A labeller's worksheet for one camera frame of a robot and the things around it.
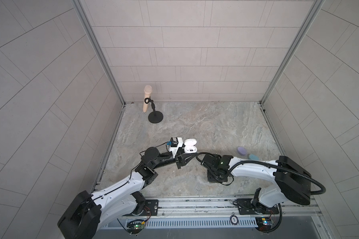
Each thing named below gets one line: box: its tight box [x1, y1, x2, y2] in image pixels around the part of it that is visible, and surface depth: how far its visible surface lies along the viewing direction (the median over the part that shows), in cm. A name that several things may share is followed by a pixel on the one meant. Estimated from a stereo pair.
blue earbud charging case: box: [247, 153, 260, 161], surface depth 90 cm
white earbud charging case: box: [183, 138, 198, 154], surface depth 65 cm
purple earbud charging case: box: [237, 146, 247, 156], surface depth 93 cm
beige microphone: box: [142, 85, 153, 113], surface depth 89 cm
